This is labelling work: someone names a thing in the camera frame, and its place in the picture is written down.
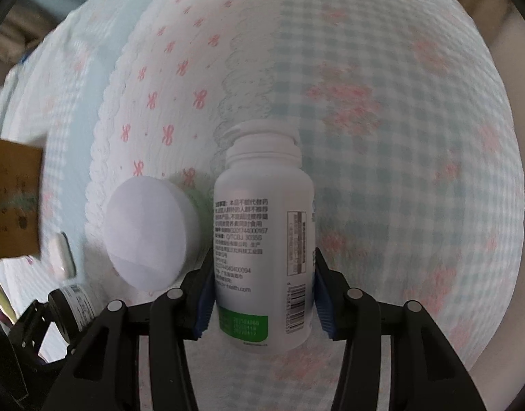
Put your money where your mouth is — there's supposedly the small white earbud case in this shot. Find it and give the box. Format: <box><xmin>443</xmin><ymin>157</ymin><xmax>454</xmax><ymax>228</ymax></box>
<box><xmin>47</xmin><ymin>232</ymin><xmax>76</xmax><ymax>281</ymax></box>

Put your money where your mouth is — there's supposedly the cardboard box with pink flaps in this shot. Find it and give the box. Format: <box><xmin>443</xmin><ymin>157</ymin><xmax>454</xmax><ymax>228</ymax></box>
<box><xmin>0</xmin><ymin>139</ymin><xmax>42</xmax><ymax>260</ymax></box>

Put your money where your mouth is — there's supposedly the white round jar green base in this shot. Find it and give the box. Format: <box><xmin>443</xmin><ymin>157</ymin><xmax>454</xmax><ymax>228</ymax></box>
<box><xmin>103</xmin><ymin>176</ymin><xmax>213</xmax><ymax>291</ymax></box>

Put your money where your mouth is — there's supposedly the black lid small jar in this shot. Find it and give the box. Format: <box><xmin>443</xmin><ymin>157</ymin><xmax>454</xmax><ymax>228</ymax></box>
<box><xmin>47</xmin><ymin>284</ymin><xmax>103</xmax><ymax>343</ymax></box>

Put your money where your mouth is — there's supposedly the white supplement bottle green label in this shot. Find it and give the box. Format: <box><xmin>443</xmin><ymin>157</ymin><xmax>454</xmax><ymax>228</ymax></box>
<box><xmin>213</xmin><ymin>119</ymin><xmax>316</xmax><ymax>354</ymax></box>

